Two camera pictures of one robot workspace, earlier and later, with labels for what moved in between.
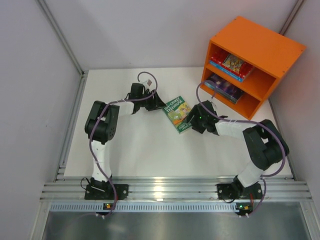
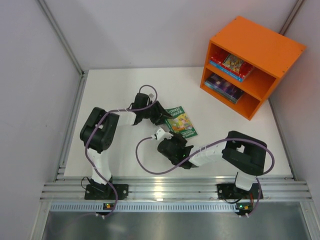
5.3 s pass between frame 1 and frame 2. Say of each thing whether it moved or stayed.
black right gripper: moved
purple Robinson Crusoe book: stayed
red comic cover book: stayed
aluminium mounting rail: stayed
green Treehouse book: moved
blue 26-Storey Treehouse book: stayed
